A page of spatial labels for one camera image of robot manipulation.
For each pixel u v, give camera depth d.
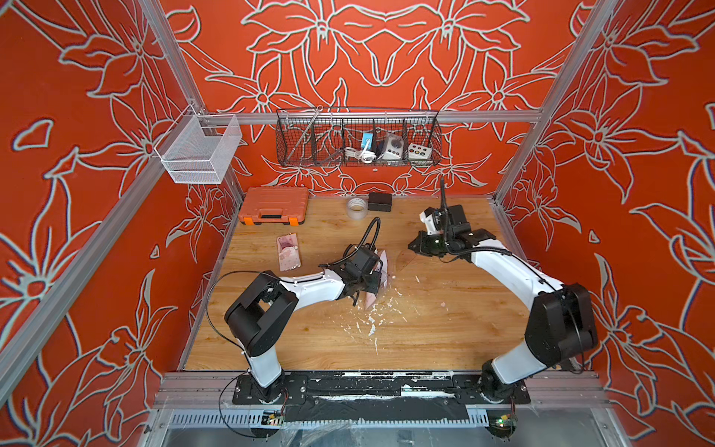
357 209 1.14
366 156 0.85
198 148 0.92
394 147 0.91
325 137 1.01
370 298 0.84
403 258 0.87
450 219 0.68
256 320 0.46
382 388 0.74
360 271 0.70
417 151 0.95
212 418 0.70
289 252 1.01
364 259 0.71
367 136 0.84
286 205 1.11
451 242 0.65
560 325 0.43
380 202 1.13
